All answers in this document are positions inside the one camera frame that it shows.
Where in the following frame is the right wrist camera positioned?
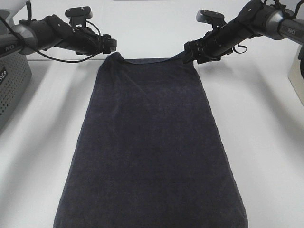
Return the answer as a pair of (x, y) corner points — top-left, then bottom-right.
(196, 9), (226, 28)

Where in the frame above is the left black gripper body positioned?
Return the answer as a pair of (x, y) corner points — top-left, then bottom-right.
(62, 27), (102, 55)

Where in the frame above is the dark navy towel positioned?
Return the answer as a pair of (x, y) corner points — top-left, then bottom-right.
(52, 51), (201, 228)

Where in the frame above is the grey perforated plastic basket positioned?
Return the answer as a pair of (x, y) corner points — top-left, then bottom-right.
(0, 9), (32, 131)

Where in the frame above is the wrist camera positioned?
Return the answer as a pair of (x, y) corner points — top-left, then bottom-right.
(196, 9), (226, 28)
(65, 6), (93, 28)

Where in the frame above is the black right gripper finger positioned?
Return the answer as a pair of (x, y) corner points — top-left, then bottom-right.
(184, 40), (203, 51)
(182, 50), (198, 64)

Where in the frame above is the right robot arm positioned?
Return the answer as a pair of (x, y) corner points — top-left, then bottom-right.
(183, 0), (304, 64)

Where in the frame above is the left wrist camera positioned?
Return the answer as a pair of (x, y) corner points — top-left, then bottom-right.
(65, 6), (93, 28)

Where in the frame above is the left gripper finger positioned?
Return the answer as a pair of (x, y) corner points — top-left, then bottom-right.
(103, 34), (111, 39)

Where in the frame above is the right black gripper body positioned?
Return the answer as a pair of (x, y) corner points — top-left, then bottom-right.
(203, 21), (247, 62)

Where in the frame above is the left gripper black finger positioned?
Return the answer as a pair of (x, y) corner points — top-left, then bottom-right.
(102, 38), (117, 52)

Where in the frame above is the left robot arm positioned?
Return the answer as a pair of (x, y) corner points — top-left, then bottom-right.
(0, 15), (117, 61)

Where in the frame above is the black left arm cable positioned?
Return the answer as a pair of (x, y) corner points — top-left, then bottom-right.
(0, 1), (101, 64)

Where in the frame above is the beige box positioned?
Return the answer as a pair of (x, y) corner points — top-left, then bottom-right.
(288, 45), (304, 105)

